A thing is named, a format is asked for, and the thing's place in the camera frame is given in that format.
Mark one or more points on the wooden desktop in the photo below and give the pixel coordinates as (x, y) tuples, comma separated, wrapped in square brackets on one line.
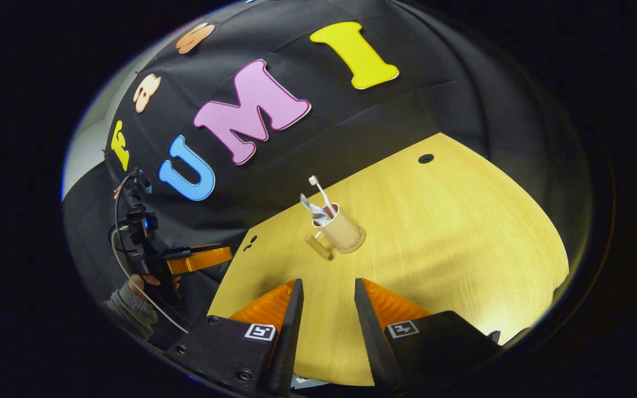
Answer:
[(451, 243)]

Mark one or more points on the beige cup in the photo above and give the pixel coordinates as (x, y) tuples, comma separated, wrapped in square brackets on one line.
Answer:
[(340, 232)]

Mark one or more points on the round brown coaster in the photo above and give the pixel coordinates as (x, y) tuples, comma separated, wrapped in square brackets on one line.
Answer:
[(360, 241)]

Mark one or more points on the white toothpaste tube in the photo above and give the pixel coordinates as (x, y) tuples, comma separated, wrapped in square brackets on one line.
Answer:
[(314, 209)]

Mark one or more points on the black backdrop cloth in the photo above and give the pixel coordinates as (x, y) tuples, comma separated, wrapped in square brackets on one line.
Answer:
[(407, 110)]

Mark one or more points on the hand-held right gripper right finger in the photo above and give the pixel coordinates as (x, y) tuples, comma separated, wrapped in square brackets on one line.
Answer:
[(368, 326)]

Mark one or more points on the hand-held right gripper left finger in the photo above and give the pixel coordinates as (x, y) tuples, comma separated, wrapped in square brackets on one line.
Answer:
[(293, 326)]

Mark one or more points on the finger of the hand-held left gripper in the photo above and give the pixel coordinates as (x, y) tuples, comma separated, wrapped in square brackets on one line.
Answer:
[(202, 260), (186, 252)]

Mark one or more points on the white toothbrush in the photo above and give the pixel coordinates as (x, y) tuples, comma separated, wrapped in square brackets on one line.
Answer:
[(321, 193)]

